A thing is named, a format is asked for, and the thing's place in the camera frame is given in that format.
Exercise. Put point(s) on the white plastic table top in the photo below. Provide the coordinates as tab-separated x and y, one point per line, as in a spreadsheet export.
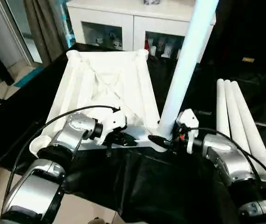
114	93

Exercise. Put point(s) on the white plastic table leg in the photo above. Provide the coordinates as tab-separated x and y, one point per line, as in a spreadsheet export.
235	116
222	107
188	58
251	130

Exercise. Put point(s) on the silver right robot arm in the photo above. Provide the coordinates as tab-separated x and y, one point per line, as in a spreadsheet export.
230	158

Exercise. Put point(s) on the black mat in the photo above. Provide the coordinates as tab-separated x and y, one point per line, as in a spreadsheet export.
158	182

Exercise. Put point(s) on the red bottle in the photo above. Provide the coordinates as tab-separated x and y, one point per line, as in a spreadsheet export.
149	44

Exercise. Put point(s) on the teal floor strip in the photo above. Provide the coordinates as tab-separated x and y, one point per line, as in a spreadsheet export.
29	77

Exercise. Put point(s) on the light blue plastic rack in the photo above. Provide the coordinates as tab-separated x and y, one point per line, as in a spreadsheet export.
68	25

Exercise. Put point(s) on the white glass-door cabinet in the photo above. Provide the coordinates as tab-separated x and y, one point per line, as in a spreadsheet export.
128	14

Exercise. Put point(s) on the black speaker with gold label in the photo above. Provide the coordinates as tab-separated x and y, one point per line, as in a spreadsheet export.
247	28

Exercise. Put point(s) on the grey-brown curtain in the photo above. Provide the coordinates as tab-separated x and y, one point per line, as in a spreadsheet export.
46	28

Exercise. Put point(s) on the clear glass jar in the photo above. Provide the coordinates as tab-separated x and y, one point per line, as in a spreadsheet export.
152	2

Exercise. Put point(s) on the glass sliding door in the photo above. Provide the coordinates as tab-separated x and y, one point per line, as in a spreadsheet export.
14	30

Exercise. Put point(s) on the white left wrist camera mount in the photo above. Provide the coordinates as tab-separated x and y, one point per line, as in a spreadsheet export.
114	119

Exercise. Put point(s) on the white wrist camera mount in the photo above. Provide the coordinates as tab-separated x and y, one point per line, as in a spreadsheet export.
188	116
114	119

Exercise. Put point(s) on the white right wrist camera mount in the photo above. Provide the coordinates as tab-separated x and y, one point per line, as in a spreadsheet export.
188	116

